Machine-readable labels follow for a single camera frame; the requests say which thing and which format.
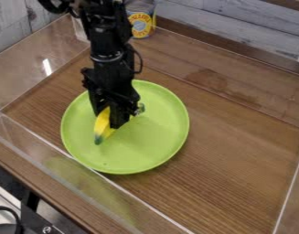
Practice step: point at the yellow labelled tin can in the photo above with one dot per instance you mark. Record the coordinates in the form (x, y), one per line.
(140, 11)

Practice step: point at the green round plate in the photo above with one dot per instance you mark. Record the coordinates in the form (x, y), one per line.
(143, 144)

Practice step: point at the yellow toy banana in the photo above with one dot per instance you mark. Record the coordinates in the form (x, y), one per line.
(102, 129)

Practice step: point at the clear acrylic enclosure walls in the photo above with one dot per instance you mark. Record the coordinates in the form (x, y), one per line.
(233, 181)

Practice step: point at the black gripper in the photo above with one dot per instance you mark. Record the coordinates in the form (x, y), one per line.
(108, 83)

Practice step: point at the black metal table bracket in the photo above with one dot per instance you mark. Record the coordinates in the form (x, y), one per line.
(34, 223)

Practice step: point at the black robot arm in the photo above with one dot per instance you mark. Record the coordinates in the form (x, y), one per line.
(104, 21)

